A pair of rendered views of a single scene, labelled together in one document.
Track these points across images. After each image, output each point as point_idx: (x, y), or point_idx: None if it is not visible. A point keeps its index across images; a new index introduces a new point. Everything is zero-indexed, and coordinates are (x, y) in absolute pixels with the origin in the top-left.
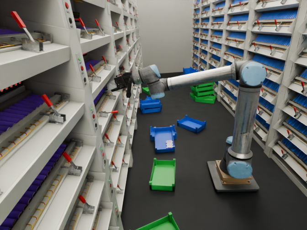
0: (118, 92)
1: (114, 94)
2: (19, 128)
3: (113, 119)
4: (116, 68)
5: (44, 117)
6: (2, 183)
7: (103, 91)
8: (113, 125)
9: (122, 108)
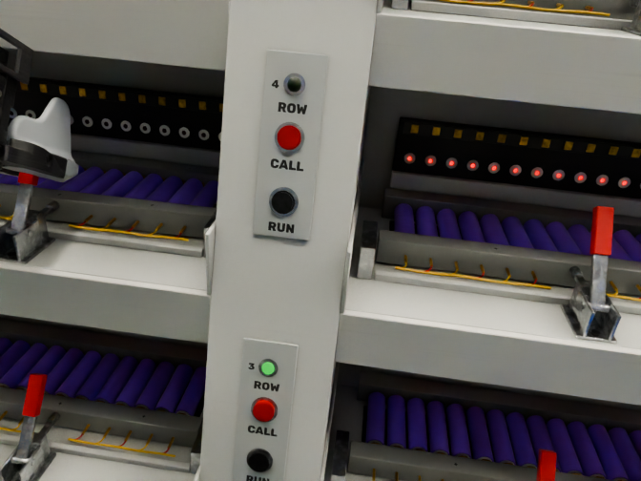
0: (190, 282)
1: (124, 261)
2: None
3: (117, 442)
4: (242, 42)
5: None
6: None
7: (146, 198)
8: (10, 448)
9: (200, 468)
